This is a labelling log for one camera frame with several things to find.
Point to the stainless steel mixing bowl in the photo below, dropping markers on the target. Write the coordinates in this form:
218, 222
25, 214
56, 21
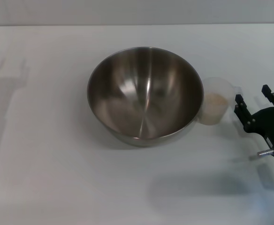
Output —
146, 98

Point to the white rice grains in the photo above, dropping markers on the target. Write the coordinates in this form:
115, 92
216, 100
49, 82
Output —
214, 107

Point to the clear plastic measuring cup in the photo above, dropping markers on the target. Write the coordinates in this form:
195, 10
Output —
218, 93

